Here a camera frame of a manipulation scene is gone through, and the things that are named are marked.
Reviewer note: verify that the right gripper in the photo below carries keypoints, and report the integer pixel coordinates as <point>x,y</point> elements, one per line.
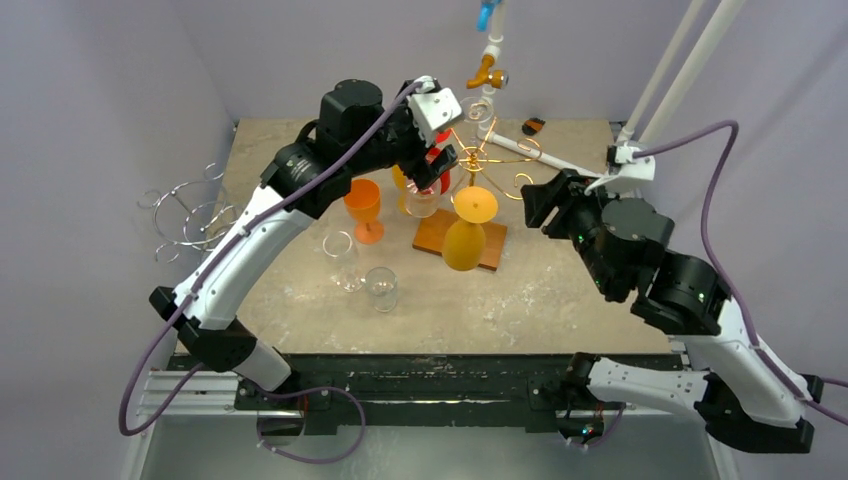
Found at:
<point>563,201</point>

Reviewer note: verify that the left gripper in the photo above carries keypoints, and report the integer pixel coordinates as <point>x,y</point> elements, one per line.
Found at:
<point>413,168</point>

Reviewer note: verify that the clear short glass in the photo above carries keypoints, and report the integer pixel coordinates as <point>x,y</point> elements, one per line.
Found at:
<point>422,203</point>
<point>382,287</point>

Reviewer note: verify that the clear tall flute glass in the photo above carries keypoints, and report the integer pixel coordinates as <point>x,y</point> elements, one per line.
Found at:
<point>477,111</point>

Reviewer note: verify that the yellow plastic goblet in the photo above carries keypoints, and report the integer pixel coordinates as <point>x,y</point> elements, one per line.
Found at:
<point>400,182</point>
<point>465,240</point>

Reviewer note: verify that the clear wine glass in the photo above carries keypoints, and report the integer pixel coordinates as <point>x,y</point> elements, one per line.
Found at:
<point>341,253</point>

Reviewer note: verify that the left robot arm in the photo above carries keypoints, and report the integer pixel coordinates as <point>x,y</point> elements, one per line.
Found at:
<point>203,307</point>

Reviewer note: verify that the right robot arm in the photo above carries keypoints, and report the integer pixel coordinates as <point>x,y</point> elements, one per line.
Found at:
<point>745,397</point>

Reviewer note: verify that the chrome wine glass rack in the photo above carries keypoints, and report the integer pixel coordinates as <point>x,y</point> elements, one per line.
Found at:
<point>191,216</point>

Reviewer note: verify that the small black orange object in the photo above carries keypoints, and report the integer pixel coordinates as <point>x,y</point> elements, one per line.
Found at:
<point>532,126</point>

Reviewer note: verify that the orange plastic goblet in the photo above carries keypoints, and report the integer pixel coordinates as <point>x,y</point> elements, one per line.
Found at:
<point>363,204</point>

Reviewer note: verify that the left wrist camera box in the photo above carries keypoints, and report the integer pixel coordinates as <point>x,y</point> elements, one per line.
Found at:
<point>434,109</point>

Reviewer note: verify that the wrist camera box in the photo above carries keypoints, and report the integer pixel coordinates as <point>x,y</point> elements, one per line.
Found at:
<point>628,169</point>
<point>434,109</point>

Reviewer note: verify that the white pvc pipe frame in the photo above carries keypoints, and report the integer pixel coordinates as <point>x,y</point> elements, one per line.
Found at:
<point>714,30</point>

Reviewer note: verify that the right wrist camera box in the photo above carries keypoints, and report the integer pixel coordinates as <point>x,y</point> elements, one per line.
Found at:
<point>628,169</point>

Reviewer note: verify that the brass faucet with blue handle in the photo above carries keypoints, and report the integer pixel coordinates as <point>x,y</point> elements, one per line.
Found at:
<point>490,19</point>

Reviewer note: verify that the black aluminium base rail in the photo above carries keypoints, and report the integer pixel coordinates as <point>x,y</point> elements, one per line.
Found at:
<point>531,392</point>

